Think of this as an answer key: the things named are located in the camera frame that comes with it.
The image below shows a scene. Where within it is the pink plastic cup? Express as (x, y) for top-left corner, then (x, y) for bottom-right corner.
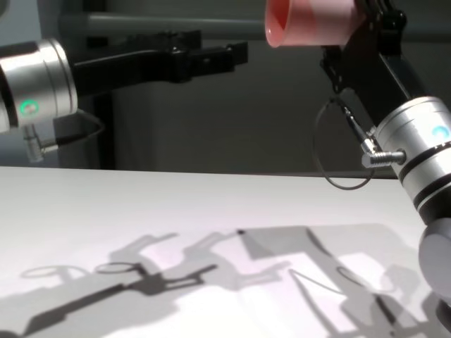
(264, 0), (364, 49)

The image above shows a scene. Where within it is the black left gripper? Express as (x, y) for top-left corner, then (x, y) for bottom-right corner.
(70, 29), (249, 99)

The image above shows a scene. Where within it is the thin right arm cable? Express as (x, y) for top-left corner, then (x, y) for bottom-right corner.
(312, 96), (406, 192)

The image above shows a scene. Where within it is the thin arm cable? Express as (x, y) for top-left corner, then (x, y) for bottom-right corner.
(312, 96), (406, 192)
(21, 108), (106, 163)

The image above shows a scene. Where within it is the thin left arm cable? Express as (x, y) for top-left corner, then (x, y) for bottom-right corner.
(21, 108), (106, 163)

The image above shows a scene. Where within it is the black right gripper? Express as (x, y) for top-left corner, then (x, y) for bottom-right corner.
(319, 0), (430, 128)

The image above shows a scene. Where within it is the grey horizontal metal rail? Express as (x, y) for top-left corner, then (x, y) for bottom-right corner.
(58, 13), (271, 40)

